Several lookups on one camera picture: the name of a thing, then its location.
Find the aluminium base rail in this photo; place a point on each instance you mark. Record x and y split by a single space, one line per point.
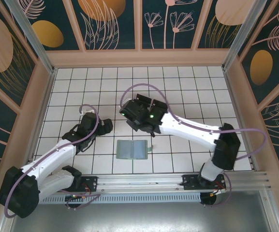
139 182

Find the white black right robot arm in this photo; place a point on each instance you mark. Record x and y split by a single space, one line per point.
190 130

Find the aluminium corner post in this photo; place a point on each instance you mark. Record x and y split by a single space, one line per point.
31 36
245 36

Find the clear tray of black parts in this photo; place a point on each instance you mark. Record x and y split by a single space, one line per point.
152 99

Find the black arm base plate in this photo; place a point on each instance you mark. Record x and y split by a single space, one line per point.
92 182
188 181

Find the grey metal sheet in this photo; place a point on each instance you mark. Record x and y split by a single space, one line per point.
141 217

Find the thin aluminium side rail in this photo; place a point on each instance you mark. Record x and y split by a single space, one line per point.
45 108
236 108

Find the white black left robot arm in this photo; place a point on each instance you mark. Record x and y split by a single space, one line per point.
57 154

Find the black VIP card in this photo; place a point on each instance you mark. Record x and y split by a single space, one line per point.
160 103
142 97

